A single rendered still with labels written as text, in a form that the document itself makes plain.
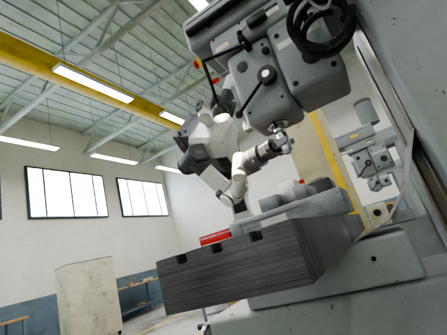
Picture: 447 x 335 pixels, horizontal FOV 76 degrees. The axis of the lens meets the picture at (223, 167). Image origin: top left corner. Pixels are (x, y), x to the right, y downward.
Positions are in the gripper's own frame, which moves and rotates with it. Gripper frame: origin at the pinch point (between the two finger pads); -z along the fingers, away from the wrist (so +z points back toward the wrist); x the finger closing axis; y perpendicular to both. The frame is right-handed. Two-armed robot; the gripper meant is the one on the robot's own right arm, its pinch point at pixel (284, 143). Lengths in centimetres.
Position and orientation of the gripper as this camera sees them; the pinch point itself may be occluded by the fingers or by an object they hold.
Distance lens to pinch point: 111.9
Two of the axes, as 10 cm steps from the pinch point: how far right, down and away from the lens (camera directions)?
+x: 6.7, 0.4, 7.4
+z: -7.0, 3.8, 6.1
